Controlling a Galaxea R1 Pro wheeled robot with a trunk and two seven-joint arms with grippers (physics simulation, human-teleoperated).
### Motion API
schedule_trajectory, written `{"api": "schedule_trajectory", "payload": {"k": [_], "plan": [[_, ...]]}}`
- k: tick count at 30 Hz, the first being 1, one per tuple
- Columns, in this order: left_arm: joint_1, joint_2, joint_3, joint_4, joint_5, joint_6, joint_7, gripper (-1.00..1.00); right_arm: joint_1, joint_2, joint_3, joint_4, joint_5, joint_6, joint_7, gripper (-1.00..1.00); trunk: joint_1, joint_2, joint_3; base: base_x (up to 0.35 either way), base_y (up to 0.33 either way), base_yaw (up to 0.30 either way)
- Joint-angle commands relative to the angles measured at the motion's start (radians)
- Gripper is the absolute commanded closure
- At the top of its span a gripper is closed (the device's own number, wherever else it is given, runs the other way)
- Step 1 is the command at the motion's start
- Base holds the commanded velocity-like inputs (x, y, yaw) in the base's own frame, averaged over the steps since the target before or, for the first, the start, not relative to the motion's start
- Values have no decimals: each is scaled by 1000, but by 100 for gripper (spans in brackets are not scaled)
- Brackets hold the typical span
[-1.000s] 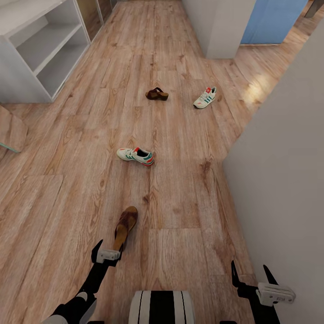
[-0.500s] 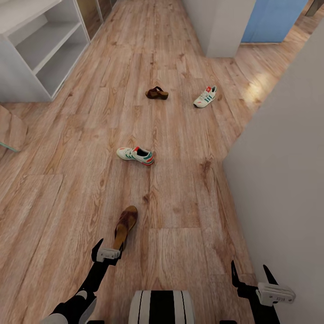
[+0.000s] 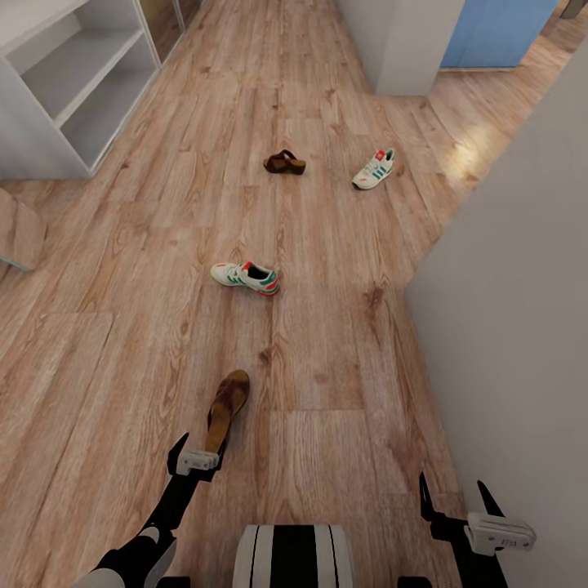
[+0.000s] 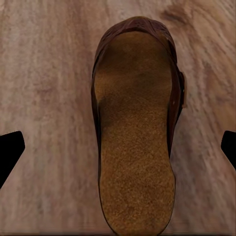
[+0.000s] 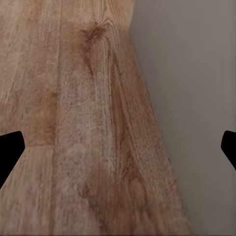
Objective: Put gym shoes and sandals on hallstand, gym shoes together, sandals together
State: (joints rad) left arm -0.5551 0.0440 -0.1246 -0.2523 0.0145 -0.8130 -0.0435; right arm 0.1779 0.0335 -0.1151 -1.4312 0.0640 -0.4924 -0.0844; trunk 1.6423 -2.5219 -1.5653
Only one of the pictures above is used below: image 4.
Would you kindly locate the sandal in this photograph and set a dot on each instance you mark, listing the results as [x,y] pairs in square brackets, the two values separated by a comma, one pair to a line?
[137,95]

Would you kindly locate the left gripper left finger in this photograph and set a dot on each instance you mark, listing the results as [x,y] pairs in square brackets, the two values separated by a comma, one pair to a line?
[12,146]

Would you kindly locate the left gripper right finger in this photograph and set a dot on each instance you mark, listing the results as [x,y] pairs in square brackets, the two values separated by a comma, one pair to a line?
[228,146]

